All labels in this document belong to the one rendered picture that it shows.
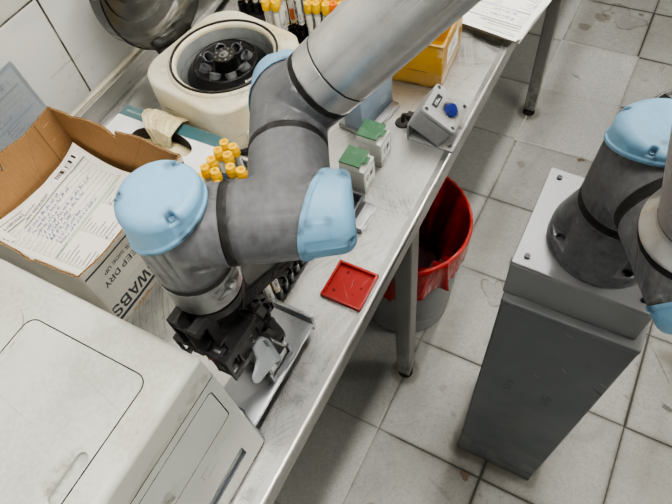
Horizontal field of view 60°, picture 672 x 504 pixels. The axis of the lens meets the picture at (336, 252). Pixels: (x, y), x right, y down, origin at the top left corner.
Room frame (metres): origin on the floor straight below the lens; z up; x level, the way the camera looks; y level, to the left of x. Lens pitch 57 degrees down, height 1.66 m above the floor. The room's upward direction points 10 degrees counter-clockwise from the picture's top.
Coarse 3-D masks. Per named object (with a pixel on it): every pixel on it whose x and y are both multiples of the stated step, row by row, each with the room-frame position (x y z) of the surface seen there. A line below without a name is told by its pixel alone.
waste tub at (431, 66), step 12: (456, 24) 0.90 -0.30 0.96; (444, 36) 0.95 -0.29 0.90; (456, 36) 0.91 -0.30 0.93; (432, 48) 0.84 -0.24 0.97; (444, 48) 0.84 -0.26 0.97; (456, 48) 0.91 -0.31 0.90; (420, 60) 0.85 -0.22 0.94; (432, 60) 0.84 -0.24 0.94; (444, 60) 0.84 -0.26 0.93; (408, 72) 0.86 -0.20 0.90; (420, 72) 0.85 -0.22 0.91; (432, 72) 0.84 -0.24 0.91; (444, 72) 0.85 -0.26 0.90; (420, 84) 0.85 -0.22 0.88; (432, 84) 0.84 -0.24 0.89
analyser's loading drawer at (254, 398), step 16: (288, 304) 0.40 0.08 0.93; (288, 320) 0.38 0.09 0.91; (304, 320) 0.38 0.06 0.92; (288, 336) 0.36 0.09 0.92; (304, 336) 0.35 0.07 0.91; (288, 352) 0.33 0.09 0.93; (288, 368) 0.31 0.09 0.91; (240, 384) 0.30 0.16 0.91; (256, 384) 0.30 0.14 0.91; (272, 384) 0.29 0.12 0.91; (240, 400) 0.28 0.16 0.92; (256, 400) 0.27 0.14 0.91; (256, 416) 0.25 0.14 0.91
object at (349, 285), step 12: (348, 264) 0.48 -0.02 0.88; (336, 276) 0.46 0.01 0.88; (348, 276) 0.46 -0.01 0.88; (360, 276) 0.46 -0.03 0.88; (372, 276) 0.45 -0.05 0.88; (324, 288) 0.44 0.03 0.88; (336, 288) 0.44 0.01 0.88; (348, 288) 0.44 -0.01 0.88; (360, 288) 0.43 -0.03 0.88; (372, 288) 0.43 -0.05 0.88; (336, 300) 0.42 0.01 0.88; (348, 300) 0.42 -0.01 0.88; (360, 300) 0.41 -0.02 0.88
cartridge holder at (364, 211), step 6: (354, 192) 0.59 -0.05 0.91; (354, 198) 0.59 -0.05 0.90; (360, 198) 0.58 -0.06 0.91; (354, 204) 0.59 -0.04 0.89; (360, 204) 0.57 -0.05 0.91; (366, 204) 0.58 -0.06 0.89; (372, 204) 0.58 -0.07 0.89; (360, 210) 0.57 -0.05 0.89; (366, 210) 0.57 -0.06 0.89; (372, 210) 0.57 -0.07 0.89; (360, 216) 0.56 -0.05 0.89; (366, 216) 0.56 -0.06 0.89; (360, 222) 0.55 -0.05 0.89; (366, 222) 0.55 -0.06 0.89; (360, 228) 0.54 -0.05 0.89
